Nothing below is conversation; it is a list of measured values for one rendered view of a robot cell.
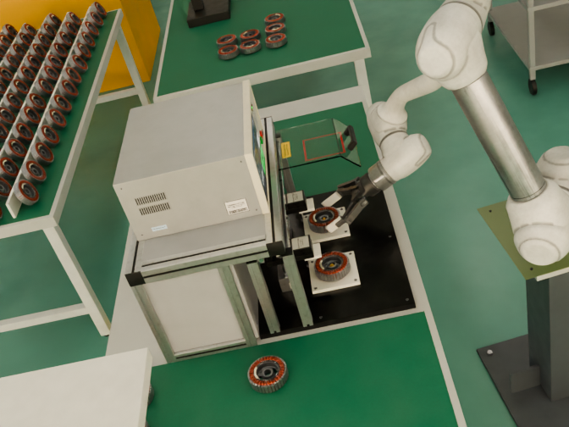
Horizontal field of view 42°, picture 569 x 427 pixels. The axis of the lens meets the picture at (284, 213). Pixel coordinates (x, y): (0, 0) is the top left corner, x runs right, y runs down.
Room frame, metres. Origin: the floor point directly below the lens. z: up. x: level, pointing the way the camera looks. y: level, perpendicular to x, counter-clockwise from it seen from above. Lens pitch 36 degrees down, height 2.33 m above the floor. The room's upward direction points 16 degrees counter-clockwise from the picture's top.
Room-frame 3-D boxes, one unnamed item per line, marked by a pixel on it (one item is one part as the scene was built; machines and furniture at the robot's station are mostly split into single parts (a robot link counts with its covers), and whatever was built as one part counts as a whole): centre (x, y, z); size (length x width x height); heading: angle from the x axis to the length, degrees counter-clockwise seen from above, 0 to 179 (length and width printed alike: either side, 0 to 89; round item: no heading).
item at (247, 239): (1.91, 0.21, 1.09); 0.68 x 0.44 x 0.05; 174
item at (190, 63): (4.25, -0.18, 0.37); 1.85 x 1.10 x 0.75; 174
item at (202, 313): (1.59, 0.32, 0.91); 0.28 x 0.03 x 0.32; 84
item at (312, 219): (1.99, -0.12, 0.80); 0.11 x 0.11 x 0.04
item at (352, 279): (1.75, -0.10, 0.78); 0.15 x 0.15 x 0.01; 84
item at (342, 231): (1.99, -0.12, 0.78); 0.15 x 0.15 x 0.01; 84
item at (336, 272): (1.75, -0.10, 0.80); 0.11 x 0.11 x 0.04
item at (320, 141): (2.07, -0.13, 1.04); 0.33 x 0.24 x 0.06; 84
